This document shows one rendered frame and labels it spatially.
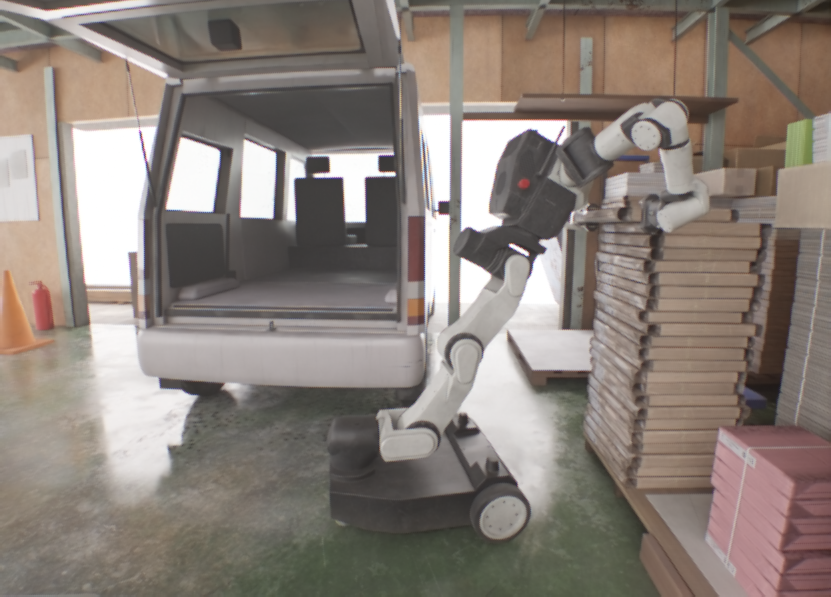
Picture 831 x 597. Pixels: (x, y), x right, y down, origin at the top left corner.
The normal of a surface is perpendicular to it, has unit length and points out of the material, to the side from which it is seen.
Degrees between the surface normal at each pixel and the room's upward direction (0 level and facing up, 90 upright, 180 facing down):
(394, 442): 90
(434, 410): 90
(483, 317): 90
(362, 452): 90
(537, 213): 99
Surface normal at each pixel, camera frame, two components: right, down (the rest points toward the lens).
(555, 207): 0.06, 0.29
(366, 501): -0.17, 0.14
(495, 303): -0.14, 0.42
